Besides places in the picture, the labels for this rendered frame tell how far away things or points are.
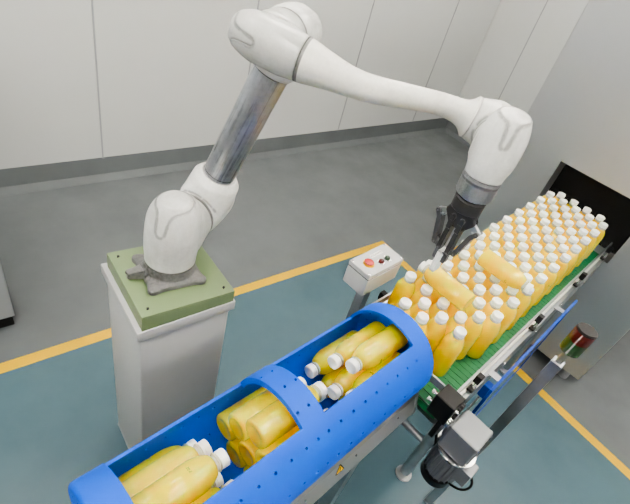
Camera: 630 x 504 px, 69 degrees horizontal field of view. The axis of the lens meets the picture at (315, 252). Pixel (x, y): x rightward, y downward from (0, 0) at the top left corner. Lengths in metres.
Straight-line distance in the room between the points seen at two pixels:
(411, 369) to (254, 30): 0.90
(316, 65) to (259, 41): 0.13
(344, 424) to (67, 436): 1.57
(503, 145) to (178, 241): 0.87
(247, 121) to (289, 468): 0.88
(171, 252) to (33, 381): 1.39
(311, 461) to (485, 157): 0.75
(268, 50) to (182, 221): 0.53
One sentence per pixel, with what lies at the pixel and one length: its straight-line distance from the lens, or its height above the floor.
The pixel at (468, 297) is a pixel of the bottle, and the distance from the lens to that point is 1.60.
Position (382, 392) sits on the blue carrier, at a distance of 1.19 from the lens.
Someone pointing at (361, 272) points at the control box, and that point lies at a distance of 1.62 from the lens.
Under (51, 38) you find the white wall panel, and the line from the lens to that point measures 3.41.
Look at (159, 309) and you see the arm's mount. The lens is 1.41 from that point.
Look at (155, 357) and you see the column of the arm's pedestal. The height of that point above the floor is 0.84.
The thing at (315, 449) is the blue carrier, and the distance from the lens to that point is 1.07.
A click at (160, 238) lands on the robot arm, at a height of 1.24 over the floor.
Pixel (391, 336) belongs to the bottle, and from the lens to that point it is 1.30.
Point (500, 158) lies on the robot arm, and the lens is 1.06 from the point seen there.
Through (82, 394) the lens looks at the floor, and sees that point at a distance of 2.53.
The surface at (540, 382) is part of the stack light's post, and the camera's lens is 1.76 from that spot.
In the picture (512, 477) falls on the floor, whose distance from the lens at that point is 2.82.
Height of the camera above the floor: 2.11
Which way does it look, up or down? 39 degrees down
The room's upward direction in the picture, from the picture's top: 17 degrees clockwise
